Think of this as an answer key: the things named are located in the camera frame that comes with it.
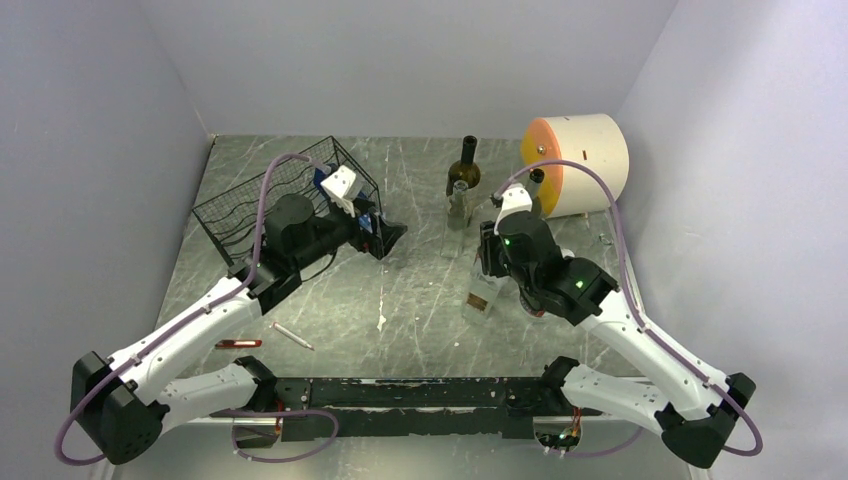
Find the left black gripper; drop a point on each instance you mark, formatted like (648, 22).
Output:
(381, 241)

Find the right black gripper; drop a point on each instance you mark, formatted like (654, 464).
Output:
(490, 241)

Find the clear square liquor bottle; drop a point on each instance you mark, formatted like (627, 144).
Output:
(481, 293)

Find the blue square bottle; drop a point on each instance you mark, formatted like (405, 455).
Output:
(330, 208)

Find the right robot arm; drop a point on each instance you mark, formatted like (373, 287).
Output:
(692, 406)

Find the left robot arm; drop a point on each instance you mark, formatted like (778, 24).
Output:
(126, 401)

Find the clear round bottle silver cap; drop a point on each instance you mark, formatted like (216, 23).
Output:
(456, 220)

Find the clear round bottle dark label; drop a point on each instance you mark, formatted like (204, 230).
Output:
(531, 307)

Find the dark wine bottle white neck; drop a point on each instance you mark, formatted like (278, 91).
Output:
(535, 179)

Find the dark green wine bottle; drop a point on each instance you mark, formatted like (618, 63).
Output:
(465, 169)

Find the cream cylinder orange face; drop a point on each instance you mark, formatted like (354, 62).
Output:
(594, 141)

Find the white pen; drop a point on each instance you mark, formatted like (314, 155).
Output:
(292, 336)

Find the red pen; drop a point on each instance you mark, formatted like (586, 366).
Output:
(238, 344)

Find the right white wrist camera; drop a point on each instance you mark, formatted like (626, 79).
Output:
(514, 200)

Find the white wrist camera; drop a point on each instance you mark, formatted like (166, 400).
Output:
(514, 200)
(342, 188)

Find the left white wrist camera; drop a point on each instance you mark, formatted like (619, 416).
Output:
(342, 188)

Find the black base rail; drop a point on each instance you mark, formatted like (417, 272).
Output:
(510, 407)

